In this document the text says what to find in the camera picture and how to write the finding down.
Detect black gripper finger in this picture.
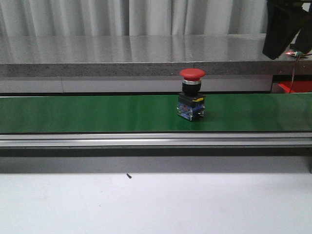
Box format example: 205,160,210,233
262,0,304,59
294,7,312,54

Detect red mushroom push button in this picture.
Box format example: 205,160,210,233
177,68,205,121

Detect small green circuit board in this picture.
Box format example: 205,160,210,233
286,50,312,58

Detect red plastic bin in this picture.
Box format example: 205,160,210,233
278,80,312,94

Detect green conveyor belt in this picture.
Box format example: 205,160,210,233
0,93,312,134

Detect grey stone counter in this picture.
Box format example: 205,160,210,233
0,34,312,95

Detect white curtain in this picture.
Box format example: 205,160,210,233
0,0,267,37

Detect red and black wires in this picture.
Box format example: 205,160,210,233
289,55,301,94

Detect aluminium conveyor frame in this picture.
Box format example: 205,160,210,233
0,132,312,175

